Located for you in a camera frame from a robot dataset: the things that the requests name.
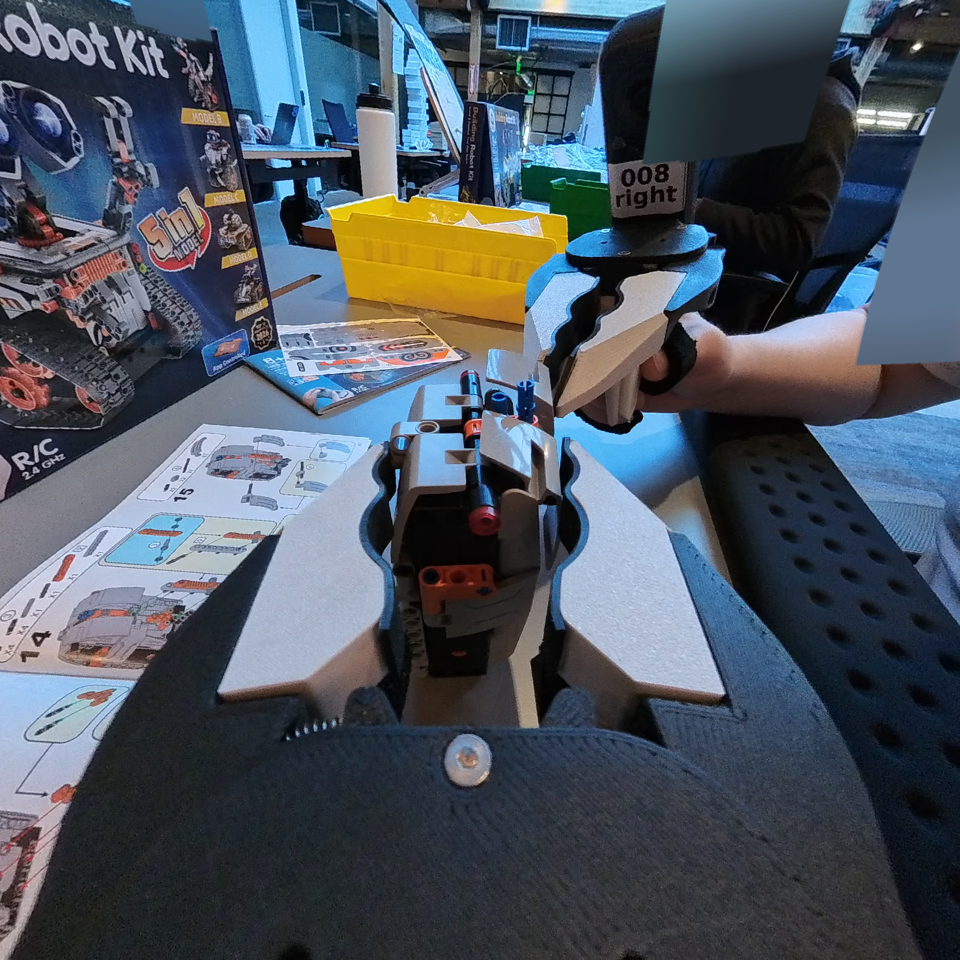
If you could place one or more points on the clear sticker sheet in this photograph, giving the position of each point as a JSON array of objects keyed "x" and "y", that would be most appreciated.
[{"x": 360, "y": 349}]

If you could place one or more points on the white water bottle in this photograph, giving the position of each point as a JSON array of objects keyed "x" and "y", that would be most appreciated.
[{"x": 376, "y": 150}]

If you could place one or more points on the blue leaflet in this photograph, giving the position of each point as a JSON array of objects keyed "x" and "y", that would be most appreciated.
[{"x": 322, "y": 390}]

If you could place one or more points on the wooden panel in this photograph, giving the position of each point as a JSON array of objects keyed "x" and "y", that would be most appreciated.
[{"x": 435, "y": 82}]

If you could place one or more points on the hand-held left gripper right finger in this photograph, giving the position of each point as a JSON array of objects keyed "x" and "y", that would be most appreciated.
[{"x": 630, "y": 600}]

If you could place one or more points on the grey brick robot model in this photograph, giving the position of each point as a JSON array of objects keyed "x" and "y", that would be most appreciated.
[{"x": 442, "y": 480}]

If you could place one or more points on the dark laptop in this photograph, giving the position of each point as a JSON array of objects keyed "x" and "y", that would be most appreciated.
[{"x": 286, "y": 124}]

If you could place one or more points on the yellow plastic bin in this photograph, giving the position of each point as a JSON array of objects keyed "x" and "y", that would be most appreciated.
[{"x": 442, "y": 262}]

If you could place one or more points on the open instruction booklet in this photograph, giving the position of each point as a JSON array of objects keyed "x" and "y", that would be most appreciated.
[{"x": 150, "y": 525}]

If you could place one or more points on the dark robot kit box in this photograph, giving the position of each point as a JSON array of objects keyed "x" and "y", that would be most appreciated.
[{"x": 480, "y": 157}]

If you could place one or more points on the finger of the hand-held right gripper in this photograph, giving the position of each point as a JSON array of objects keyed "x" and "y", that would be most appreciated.
[
  {"x": 622, "y": 337},
  {"x": 555, "y": 307}
]

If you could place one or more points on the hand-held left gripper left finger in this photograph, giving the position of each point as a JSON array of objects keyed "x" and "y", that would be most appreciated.
[{"x": 315, "y": 600}]

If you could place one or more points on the green bin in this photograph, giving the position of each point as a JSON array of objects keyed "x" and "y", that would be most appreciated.
[{"x": 577, "y": 202}]

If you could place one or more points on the person's right forearm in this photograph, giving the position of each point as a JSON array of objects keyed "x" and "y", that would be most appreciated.
[{"x": 810, "y": 367}]

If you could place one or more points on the person's right hand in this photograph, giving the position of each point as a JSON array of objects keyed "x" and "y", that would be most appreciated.
[{"x": 712, "y": 375}]

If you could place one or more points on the blue robot kit box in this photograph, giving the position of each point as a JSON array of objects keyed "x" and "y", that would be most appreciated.
[{"x": 90, "y": 225}]

